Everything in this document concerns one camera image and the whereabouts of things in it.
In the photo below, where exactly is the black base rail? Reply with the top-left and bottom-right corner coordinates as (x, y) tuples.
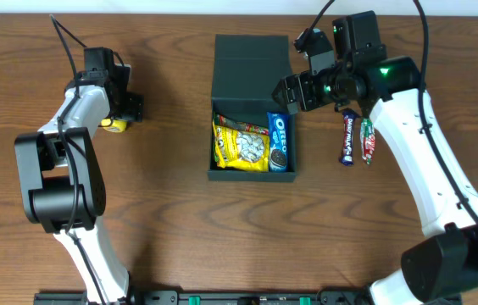
(33, 289), (463, 305)

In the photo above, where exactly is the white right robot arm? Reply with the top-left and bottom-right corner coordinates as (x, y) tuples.
(272, 57), (478, 304)

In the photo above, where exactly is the green Haribo gummy bag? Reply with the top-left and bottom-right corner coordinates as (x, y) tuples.
(213, 113), (269, 136)

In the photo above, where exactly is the yellow Hacks candy bag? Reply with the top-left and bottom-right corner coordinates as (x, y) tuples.
(213, 124), (270, 172)

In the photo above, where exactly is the blue Oreo cookie pack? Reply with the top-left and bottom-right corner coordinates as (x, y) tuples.
(267, 112), (288, 172)

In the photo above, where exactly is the yellow Mentos bottle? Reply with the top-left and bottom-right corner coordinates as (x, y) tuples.
(98, 118), (128, 133)

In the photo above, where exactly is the purple Dairy Milk bar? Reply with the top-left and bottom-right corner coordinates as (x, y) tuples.
(339, 108), (358, 166)

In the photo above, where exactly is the red green candy bar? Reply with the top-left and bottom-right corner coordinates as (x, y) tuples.
(360, 119), (375, 165)

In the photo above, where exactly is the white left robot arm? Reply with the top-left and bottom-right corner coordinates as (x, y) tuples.
(14, 85), (140, 304)

